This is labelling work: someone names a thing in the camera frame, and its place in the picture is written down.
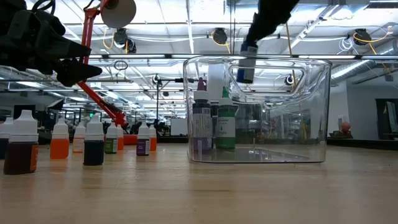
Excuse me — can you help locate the white board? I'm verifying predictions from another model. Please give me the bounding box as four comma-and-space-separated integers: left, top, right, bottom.
170, 118, 188, 136

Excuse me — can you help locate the clear plastic bin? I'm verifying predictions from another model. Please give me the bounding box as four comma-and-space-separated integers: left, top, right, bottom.
182, 55, 333, 164

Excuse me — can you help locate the silver ventilation duct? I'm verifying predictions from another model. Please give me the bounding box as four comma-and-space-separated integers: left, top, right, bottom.
330, 58, 398, 85

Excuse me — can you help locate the yellow power cable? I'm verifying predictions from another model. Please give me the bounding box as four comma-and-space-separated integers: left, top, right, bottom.
285, 21, 308, 141

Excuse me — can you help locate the tall green food colouring bottle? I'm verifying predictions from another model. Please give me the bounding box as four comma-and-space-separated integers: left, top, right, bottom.
215, 86, 237, 150

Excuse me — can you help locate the person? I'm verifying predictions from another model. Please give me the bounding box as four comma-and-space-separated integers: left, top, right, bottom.
329, 121, 354, 139

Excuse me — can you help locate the small yellow dropper bottle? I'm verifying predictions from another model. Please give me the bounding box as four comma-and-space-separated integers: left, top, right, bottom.
72, 121, 86, 154

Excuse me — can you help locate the tall blue food colouring bottle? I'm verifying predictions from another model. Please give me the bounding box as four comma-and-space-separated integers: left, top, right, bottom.
236, 41, 259, 84

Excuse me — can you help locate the black aluminium table frame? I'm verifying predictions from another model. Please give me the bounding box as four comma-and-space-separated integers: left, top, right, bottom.
0, 135, 398, 151

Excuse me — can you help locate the black boom stand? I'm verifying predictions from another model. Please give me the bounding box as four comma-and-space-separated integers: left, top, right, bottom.
151, 73, 195, 125

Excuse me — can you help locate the small green dropper bottle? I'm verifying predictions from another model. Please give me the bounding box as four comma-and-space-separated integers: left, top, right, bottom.
104, 121, 119, 154

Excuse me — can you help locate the small purple dropper bottle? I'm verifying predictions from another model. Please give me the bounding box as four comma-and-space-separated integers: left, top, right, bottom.
136, 121, 151, 157

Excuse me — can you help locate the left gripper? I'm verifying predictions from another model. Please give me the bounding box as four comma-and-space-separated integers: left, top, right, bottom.
0, 11, 103, 88

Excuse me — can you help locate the small black dropper bottle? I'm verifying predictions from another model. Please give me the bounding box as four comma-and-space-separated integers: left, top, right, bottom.
83, 113, 105, 167

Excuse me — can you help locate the black framed doorway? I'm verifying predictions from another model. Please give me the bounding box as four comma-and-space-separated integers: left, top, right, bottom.
375, 98, 398, 141

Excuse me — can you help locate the small brown dropper bottle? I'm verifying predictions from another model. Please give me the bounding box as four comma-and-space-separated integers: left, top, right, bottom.
2, 109, 40, 175

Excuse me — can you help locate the tall purple food colouring bottle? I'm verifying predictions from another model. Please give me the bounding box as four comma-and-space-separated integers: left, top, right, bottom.
192, 77, 214, 153

